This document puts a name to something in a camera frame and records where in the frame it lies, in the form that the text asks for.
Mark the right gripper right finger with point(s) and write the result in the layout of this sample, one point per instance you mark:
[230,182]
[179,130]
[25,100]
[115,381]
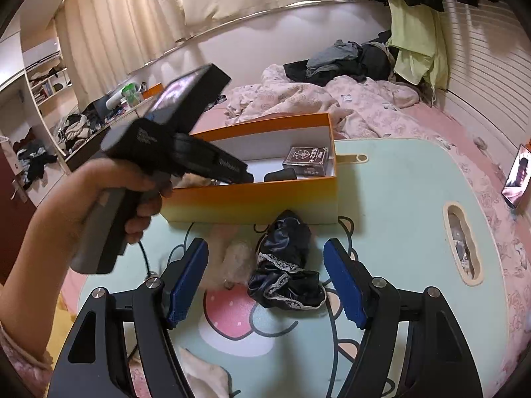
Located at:
[411,340]

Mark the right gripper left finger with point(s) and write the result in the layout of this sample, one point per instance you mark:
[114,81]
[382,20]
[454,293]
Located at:
[94,360]

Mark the orange cardboard box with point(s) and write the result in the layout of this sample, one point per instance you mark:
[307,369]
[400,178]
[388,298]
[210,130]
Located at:
[263,145]

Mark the white fluffy pompom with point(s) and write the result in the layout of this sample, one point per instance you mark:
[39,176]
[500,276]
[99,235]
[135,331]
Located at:
[231,259]

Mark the brown card deck box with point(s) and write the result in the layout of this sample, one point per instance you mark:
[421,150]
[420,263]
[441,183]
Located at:
[308,161]

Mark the dark blue satin cloth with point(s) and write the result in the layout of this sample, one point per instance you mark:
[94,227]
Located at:
[281,279]

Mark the person's left forearm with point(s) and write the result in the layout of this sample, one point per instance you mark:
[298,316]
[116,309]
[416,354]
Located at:
[30,295]

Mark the beige curtain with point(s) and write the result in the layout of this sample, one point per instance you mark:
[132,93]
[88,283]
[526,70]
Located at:
[105,41]

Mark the pink crumpled blanket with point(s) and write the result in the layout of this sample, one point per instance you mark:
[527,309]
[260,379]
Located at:
[369,109]

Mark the smartphone with lit screen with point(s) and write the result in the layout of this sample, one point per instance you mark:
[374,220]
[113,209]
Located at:
[518,180]

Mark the pile of dark clothes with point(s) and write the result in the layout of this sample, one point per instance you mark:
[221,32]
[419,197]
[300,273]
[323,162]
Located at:
[372,59]

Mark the light green hanging garment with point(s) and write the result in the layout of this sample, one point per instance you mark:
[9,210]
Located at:
[417,33]

